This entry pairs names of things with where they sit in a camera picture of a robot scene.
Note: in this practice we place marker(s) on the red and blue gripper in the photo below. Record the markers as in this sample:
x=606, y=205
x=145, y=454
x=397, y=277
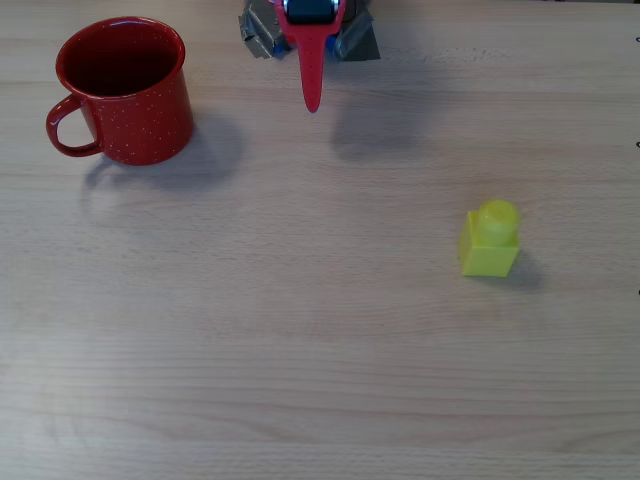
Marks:
x=311, y=37

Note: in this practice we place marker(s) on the grey duct tape piece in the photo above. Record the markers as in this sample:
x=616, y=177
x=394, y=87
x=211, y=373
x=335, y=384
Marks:
x=257, y=30
x=361, y=42

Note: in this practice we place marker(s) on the yellow-green toy building block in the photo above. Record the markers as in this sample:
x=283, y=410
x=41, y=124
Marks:
x=487, y=255

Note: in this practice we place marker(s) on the red speckled enamel mug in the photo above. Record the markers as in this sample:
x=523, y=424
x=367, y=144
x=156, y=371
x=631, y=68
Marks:
x=145, y=130

